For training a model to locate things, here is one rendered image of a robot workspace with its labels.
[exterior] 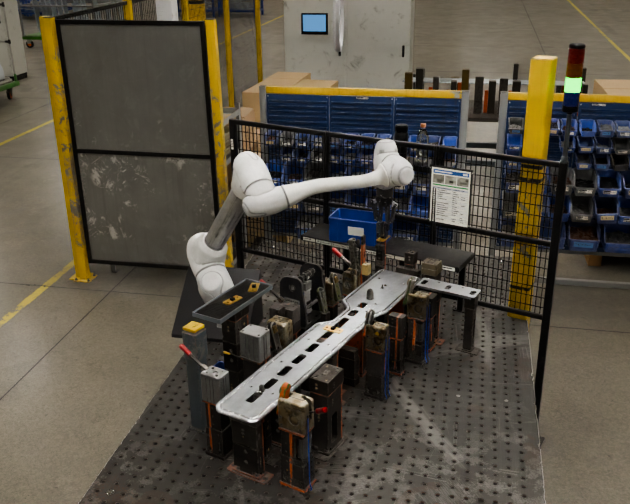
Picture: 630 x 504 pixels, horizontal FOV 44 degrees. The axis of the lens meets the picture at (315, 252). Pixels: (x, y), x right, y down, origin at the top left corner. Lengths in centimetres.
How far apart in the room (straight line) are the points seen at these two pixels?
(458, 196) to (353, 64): 638
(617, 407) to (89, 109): 403
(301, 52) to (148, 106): 482
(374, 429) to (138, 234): 334
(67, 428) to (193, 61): 254
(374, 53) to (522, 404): 724
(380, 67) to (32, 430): 687
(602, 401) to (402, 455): 204
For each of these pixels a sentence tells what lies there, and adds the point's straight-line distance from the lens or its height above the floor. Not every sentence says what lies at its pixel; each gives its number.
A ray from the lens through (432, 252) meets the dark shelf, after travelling 399.
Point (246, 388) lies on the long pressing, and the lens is 292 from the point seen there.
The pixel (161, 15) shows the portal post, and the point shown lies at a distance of 773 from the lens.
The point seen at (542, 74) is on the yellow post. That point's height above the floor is 193.
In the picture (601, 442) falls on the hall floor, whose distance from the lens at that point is 455.
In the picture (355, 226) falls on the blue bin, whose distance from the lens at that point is 404.
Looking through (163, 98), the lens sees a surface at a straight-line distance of 566.
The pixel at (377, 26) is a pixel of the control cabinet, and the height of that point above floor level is 139.
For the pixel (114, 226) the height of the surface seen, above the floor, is 46.
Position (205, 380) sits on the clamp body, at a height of 104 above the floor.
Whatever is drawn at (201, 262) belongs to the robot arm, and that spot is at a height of 109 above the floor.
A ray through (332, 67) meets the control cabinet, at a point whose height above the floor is 88.
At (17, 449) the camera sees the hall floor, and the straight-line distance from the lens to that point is 459.
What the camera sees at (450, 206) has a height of 125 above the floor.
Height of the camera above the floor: 256
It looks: 23 degrees down
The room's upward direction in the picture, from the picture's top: 1 degrees counter-clockwise
